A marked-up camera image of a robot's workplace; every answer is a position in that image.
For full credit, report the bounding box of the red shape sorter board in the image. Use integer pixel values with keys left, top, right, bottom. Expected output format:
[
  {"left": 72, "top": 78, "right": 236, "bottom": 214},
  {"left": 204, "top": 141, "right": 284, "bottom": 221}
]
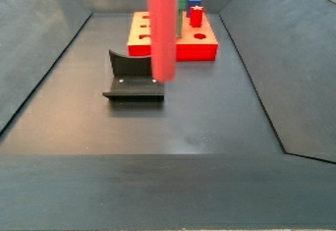
[{"left": 127, "top": 12, "right": 217, "bottom": 61}]

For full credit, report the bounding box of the long red hexagon peg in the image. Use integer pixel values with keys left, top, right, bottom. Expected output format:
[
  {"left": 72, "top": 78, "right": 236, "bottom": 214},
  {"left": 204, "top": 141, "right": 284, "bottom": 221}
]
[{"left": 148, "top": 0, "right": 177, "bottom": 83}]

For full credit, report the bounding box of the tall green pentagon peg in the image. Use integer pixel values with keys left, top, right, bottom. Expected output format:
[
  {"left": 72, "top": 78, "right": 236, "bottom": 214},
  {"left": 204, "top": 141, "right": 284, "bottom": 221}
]
[{"left": 176, "top": 0, "right": 187, "bottom": 38}]

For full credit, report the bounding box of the red star peg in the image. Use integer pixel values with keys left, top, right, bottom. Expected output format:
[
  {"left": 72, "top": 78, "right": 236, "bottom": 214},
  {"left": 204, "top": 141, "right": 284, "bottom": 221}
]
[{"left": 189, "top": 6, "right": 204, "bottom": 28}]

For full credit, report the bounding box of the black curved peg holder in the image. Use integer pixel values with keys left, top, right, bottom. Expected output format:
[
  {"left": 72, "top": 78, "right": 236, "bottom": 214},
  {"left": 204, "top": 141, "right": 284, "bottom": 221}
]
[{"left": 103, "top": 50, "right": 164, "bottom": 101}]

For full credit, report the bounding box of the blue block peg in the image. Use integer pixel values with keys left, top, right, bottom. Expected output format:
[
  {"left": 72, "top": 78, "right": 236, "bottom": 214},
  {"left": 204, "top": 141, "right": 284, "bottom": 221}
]
[{"left": 187, "top": 0, "right": 203, "bottom": 17}]

